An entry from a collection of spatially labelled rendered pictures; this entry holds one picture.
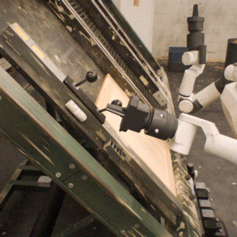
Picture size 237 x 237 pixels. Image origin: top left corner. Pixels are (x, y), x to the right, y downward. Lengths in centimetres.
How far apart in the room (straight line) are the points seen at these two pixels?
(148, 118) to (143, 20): 417
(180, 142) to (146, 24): 419
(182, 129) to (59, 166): 38
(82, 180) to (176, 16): 576
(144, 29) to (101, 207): 433
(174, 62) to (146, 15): 114
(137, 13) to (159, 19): 149
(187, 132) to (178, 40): 563
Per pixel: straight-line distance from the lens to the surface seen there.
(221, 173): 284
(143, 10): 485
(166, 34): 633
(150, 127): 75
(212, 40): 647
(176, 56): 537
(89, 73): 76
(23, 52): 85
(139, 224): 82
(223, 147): 76
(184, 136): 79
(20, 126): 66
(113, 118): 105
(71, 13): 128
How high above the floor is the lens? 178
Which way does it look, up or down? 30 degrees down
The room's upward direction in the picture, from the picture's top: straight up
